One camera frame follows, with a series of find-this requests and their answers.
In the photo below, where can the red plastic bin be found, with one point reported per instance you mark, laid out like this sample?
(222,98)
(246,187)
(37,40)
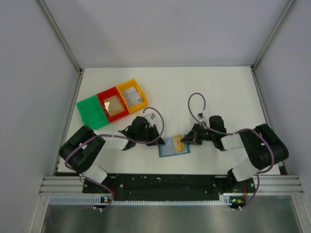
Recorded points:
(106,94)

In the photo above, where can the gold cards in red bin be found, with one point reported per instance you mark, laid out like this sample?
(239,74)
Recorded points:
(113,105)

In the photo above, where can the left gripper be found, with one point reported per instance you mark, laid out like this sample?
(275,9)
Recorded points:
(153,130)

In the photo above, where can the blue leather card holder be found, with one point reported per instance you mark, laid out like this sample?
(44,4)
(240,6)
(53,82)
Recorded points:
(167,150)

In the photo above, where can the silver cards in yellow bin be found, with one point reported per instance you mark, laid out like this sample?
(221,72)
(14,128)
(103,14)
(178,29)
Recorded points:
(132,97)

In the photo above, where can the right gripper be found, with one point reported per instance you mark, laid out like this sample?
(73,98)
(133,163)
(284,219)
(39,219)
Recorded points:
(193,136)

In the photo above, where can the green plastic bin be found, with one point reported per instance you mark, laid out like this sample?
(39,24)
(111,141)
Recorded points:
(92,113)

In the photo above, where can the yellow plastic bin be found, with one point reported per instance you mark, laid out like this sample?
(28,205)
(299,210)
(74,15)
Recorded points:
(127,85)

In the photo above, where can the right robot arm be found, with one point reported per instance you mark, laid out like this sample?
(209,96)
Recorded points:
(263,148)

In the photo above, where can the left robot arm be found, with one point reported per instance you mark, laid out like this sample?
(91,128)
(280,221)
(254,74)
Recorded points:
(82,149)

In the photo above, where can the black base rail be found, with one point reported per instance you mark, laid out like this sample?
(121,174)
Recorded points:
(169,187)

